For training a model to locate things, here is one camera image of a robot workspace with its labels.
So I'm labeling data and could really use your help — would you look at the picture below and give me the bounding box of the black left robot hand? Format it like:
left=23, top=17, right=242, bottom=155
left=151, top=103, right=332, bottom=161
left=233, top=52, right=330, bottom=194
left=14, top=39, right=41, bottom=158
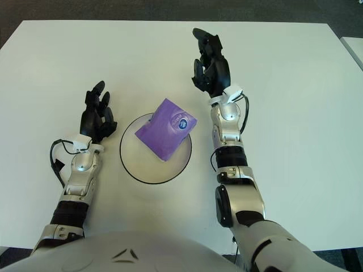
left=79, top=80, right=118, bottom=144

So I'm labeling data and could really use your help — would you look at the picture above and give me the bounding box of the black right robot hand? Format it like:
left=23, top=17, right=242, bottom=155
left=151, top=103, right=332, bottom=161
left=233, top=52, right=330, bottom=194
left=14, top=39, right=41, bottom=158
left=189, top=27, right=231, bottom=99

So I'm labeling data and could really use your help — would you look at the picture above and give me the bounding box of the purple tissue paper pack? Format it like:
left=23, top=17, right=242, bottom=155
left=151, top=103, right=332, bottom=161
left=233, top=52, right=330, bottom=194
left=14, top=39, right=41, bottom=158
left=134, top=97, right=199, bottom=163

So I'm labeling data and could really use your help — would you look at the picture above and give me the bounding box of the white plate with black rim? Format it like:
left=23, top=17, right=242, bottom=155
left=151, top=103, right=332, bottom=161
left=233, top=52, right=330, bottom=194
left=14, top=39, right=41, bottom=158
left=119, top=112, right=193, bottom=185

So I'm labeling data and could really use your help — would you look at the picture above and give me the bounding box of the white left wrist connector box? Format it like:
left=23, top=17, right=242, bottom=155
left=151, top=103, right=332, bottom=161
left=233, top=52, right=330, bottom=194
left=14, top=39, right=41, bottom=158
left=72, top=134, right=93, bottom=152

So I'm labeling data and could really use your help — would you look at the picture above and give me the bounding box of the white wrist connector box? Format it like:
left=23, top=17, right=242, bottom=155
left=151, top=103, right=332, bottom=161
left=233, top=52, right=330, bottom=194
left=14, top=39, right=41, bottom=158
left=72, top=134, right=93, bottom=152
left=222, top=84, right=244, bottom=103

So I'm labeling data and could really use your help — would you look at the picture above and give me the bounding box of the white right wrist connector box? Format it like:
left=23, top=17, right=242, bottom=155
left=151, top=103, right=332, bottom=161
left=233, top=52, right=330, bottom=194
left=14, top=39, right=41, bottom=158
left=222, top=84, right=244, bottom=103

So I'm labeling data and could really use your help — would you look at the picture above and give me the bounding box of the grey robot torso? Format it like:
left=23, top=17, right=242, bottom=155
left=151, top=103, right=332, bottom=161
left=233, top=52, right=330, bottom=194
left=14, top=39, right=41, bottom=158
left=0, top=231, right=242, bottom=272

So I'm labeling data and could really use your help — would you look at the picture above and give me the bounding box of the white side table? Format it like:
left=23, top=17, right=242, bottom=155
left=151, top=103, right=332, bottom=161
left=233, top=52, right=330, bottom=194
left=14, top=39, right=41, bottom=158
left=341, top=36, right=363, bottom=71

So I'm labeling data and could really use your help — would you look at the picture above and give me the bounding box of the dark table leg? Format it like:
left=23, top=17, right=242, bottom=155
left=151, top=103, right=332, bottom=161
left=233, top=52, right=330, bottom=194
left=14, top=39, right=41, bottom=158
left=341, top=249, right=355, bottom=272

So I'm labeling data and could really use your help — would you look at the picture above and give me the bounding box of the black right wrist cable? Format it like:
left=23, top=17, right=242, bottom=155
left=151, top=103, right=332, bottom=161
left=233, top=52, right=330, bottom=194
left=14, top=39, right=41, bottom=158
left=239, top=95, right=250, bottom=134

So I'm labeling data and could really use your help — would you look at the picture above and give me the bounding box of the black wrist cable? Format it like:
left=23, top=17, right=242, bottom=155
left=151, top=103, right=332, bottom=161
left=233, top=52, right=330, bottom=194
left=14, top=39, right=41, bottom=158
left=49, top=138, right=76, bottom=189
left=239, top=95, right=250, bottom=134

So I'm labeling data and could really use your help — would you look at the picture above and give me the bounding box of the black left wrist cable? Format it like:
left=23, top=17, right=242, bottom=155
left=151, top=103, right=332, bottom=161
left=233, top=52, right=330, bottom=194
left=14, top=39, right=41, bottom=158
left=49, top=138, right=76, bottom=189

